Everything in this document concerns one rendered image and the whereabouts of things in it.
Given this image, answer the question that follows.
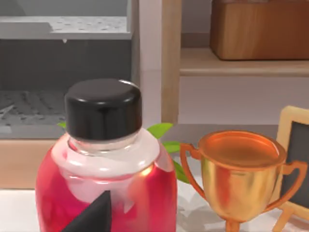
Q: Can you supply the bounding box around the pale wooden drawer front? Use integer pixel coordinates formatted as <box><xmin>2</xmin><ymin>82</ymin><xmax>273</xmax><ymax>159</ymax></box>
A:
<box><xmin>0</xmin><ymin>138</ymin><xmax>61</xmax><ymax>189</ymax></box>

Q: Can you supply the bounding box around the green leafy plant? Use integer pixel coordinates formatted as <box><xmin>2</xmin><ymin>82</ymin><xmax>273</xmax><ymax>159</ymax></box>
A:
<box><xmin>56</xmin><ymin>121</ymin><xmax>187</xmax><ymax>182</ymax></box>

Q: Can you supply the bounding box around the brown wooden box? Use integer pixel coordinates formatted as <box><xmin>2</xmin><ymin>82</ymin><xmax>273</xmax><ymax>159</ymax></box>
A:
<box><xmin>209</xmin><ymin>0</ymin><xmax>309</xmax><ymax>61</ymax></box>

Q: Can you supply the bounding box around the open wooden shelf unit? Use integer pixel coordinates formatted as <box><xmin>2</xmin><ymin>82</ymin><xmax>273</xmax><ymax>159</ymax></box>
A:
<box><xmin>161</xmin><ymin>0</ymin><xmax>309</xmax><ymax>124</ymax></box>

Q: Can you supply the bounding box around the gold trophy cup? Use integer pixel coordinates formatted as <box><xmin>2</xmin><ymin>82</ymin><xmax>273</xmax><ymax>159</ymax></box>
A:
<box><xmin>179</xmin><ymin>130</ymin><xmax>309</xmax><ymax>232</ymax></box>

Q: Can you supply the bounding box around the red bottle with black cap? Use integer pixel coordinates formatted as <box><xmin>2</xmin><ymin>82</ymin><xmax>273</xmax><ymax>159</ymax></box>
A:
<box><xmin>34</xmin><ymin>78</ymin><xmax>179</xmax><ymax>232</ymax></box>

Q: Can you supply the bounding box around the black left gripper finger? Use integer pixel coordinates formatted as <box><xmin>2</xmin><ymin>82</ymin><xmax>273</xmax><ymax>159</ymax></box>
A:
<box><xmin>60</xmin><ymin>189</ymin><xmax>112</xmax><ymax>232</ymax></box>

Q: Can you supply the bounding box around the wooden framed blackboard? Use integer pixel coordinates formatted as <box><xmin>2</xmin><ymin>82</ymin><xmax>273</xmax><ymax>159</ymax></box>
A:
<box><xmin>273</xmin><ymin>105</ymin><xmax>309</xmax><ymax>232</ymax></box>

